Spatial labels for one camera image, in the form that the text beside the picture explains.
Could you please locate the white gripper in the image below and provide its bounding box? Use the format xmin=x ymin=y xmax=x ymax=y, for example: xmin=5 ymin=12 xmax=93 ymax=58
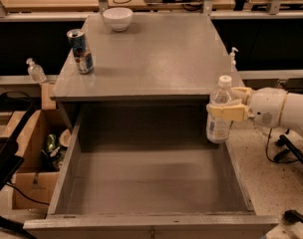
xmin=206 ymin=87 xmax=287 ymax=128

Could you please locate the clear plastic water bottle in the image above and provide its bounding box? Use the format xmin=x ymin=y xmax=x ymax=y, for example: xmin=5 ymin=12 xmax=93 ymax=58
xmin=206 ymin=76 xmax=233 ymax=143

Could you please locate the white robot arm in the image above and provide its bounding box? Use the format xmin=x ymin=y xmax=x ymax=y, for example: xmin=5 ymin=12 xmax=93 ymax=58
xmin=206 ymin=87 xmax=303 ymax=137

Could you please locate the small white pump bottle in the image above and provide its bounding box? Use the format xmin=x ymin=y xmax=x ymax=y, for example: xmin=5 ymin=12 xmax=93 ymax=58
xmin=229 ymin=47 xmax=238 ymax=71

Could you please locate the open grey top drawer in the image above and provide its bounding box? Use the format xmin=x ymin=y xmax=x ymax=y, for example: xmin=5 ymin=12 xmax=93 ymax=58
xmin=24 ymin=104 xmax=278 ymax=239

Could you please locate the clear sanitizer pump bottle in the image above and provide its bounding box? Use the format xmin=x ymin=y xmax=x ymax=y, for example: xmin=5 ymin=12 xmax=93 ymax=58
xmin=26 ymin=58 xmax=47 ymax=83

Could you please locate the black floor stand leg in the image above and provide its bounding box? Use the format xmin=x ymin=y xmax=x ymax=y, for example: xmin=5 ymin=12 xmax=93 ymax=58
xmin=279 ymin=134 xmax=303 ymax=165

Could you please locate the grey wooden cabinet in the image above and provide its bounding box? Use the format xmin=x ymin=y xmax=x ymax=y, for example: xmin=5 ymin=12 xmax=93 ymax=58
xmin=51 ymin=13 xmax=243 ymax=126

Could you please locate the white ceramic bowl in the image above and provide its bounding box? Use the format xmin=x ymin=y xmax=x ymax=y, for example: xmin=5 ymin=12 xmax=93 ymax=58
xmin=103 ymin=7 xmax=134 ymax=32

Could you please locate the blue energy drink can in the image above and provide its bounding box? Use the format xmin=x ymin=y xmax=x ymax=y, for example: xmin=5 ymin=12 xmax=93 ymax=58
xmin=67 ymin=29 xmax=94 ymax=75

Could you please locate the open cardboard box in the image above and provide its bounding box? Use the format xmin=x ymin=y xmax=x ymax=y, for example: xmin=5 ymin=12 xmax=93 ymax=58
xmin=1 ymin=83 xmax=73 ymax=212

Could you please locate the black floor cable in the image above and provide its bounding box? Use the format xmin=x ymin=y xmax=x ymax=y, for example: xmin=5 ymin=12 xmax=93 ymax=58
xmin=264 ymin=127 xmax=300 ymax=164

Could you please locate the black chair frame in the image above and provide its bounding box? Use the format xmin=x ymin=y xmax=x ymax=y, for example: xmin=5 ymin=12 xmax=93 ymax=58
xmin=0 ymin=91 xmax=36 ymax=239

